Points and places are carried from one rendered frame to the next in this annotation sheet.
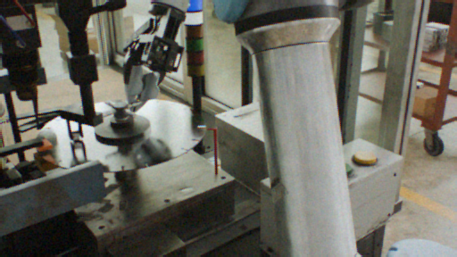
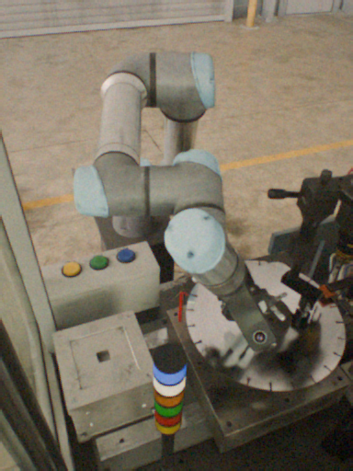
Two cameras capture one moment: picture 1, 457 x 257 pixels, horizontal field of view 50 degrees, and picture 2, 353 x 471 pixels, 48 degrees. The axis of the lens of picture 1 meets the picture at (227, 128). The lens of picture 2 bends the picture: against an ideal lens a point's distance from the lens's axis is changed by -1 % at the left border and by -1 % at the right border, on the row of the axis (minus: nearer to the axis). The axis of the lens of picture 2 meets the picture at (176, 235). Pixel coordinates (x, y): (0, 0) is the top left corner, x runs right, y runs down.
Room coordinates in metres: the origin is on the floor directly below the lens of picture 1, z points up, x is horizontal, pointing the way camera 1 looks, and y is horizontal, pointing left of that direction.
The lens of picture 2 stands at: (1.44, 0.15, 1.63)
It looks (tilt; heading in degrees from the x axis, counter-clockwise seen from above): 41 degrees down; 194
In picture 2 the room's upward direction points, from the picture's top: 2 degrees clockwise
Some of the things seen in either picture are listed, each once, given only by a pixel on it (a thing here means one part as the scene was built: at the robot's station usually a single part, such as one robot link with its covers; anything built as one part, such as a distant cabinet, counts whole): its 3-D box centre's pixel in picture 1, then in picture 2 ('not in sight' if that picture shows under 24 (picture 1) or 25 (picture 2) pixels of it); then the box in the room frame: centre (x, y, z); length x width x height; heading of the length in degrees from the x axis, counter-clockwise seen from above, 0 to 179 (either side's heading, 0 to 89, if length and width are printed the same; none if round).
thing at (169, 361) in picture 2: (192, 3); (169, 364); (1.16, 0.08, 1.14); 0.05 x 0.04 x 0.03; 37
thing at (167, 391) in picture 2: (193, 16); (169, 376); (1.16, 0.08, 1.11); 0.05 x 0.04 x 0.03; 37
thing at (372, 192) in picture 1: (331, 201); (103, 287); (0.81, -0.20, 0.82); 0.28 x 0.11 x 0.15; 127
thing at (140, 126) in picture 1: (122, 123); (265, 312); (0.89, 0.21, 0.96); 0.11 x 0.11 x 0.03
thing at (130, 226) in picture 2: not in sight; (134, 212); (0.45, -0.24, 0.80); 0.15 x 0.15 x 0.10
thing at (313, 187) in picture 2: (76, 26); (312, 218); (0.82, 0.25, 1.17); 0.06 x 0.05 x 0.20; 118
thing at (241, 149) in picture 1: (268, 146); (107, 373); (1.04, -0.09, 0.82); 0.18 x 0.18 x 0.15; 37
